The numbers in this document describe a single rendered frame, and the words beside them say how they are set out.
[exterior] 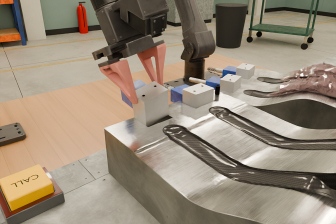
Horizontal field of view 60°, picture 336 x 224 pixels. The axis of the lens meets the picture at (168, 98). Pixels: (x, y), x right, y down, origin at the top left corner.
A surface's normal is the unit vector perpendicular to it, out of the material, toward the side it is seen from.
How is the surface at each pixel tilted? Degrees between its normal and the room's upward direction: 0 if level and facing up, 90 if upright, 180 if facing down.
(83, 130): 0
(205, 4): 90
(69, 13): 90
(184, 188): 1
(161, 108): 98
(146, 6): 69
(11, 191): 0
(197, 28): 60
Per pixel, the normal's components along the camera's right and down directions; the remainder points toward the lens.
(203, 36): 0.52, -0.17
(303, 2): -0.85, 0.22
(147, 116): 0.66, 0.44
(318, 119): -0.55, 0.34
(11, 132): 0.00, -0.91
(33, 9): 0.52, 0.35
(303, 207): -0.20, -0.96
